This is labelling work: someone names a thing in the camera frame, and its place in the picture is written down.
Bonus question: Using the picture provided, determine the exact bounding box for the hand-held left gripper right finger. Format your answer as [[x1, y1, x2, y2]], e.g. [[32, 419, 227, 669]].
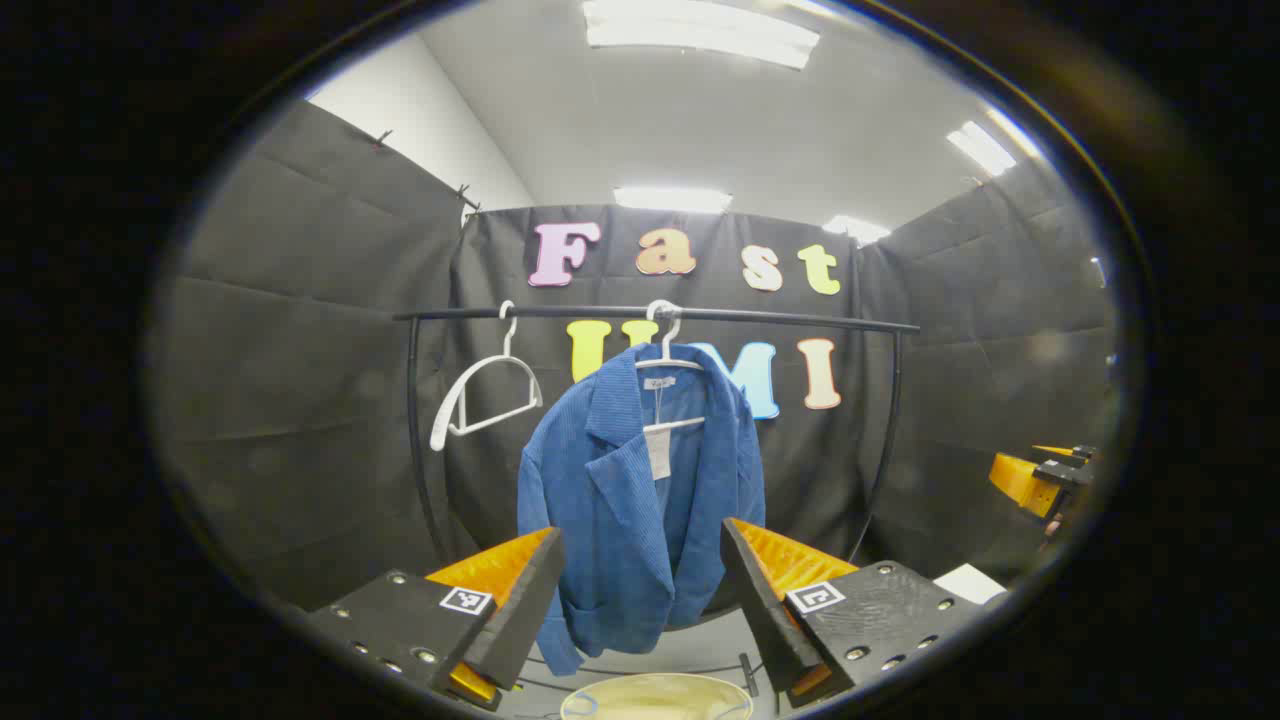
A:
[[720, 517, 1006, 709]]

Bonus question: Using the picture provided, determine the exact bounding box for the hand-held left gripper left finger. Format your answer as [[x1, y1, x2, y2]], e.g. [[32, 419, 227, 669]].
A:
[[305, 527, 566, 713]]

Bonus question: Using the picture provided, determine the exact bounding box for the blue corduroy jacket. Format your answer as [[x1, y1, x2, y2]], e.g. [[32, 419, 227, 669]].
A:
[[517, 343, 768, 677]]

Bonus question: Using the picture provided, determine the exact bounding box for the beige laundry hamper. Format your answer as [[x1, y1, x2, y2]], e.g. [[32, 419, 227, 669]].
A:
[[560, 672, 754, 720]]

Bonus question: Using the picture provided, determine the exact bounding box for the white plastic clothes hanger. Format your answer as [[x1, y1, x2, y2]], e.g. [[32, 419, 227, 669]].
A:
[[430, 300, 544, 453], [635, 300, 706, 433]]

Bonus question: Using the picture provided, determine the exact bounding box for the black metal clothes rack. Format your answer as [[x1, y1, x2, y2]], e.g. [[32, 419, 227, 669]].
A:
[[393, 305, 921, 701]]

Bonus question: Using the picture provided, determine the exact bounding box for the white floor sheet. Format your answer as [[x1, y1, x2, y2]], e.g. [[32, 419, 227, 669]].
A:
[[933, 563, 1008, 607]]

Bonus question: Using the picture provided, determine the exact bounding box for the ceiling light panel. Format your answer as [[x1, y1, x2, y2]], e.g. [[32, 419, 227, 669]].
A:
[[823, 214, 892, 247], [613, 185, 734, 215], [583, 0, 821, 71], [946, 120, 1018, 178]]

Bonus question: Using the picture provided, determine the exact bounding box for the black backdrop cloth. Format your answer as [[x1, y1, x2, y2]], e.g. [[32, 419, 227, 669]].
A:
[[150, 100, 1116, 611]]

